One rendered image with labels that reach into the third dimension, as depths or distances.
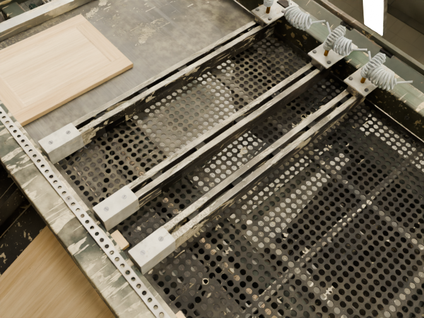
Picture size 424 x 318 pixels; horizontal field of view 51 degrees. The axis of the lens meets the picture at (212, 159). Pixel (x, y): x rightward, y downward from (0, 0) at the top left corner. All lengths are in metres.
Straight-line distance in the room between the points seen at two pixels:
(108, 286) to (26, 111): 0.73
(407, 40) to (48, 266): 6.00
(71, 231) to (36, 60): 0.78
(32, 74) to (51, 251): 0.67
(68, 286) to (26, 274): 0.18
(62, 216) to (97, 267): 0.20
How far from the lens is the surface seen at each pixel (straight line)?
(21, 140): 1.59
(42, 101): 1.73
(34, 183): 1.49
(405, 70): 2.37
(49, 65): 1.85
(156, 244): 1.30
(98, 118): 1.56
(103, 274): 1.31
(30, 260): 1.75
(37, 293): 1.73
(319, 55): 1.80
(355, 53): 1.87
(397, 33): 6.96
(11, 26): 2.02
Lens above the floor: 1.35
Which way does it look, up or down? 4 degrees down
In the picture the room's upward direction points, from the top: 43 degrees clockwise
